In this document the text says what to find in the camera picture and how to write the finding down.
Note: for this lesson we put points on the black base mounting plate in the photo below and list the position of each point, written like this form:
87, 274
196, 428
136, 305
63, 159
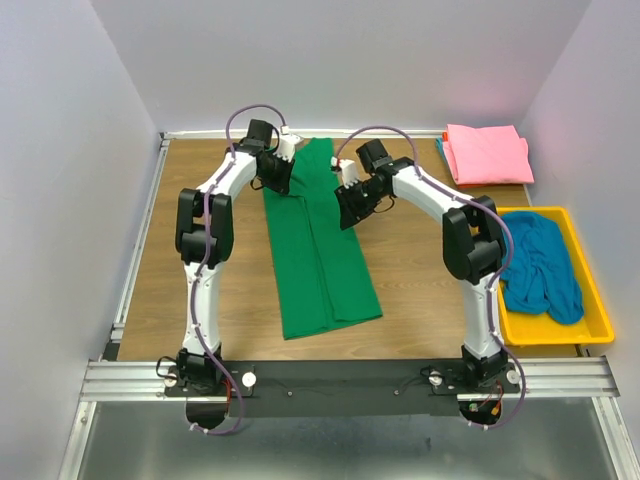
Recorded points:
216, 397

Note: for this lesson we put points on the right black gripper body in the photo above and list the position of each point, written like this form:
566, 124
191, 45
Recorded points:
358, 201

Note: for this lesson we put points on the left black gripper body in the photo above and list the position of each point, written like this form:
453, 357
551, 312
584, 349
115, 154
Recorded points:
276, 172

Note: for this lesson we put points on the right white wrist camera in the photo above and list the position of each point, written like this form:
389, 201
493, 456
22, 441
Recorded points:
347, 170

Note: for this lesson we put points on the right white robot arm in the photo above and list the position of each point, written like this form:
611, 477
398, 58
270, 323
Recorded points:
473, 243

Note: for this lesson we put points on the aluminium frame rail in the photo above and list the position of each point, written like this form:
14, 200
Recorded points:
570, 427

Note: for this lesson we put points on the yellow plastic bin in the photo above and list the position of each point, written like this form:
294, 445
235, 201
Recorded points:
519, 329

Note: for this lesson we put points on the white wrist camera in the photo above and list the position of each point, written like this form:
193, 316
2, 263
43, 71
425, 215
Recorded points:
287, 144
347, 170

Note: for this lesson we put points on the pink folded t shirt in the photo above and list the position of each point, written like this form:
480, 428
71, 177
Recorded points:
487, 155

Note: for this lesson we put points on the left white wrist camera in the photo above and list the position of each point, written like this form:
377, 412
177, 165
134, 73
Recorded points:
287, 144

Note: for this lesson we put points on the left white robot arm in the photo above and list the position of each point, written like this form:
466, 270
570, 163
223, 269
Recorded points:
204, 239

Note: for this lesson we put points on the blue crumpled t shirt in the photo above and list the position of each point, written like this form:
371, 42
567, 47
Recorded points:
541, 278

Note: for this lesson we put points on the green t shirt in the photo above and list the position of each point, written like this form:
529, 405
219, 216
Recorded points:
322, 278

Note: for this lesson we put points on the teal folded t shirt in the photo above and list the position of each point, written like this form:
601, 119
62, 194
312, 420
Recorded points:
440, 148

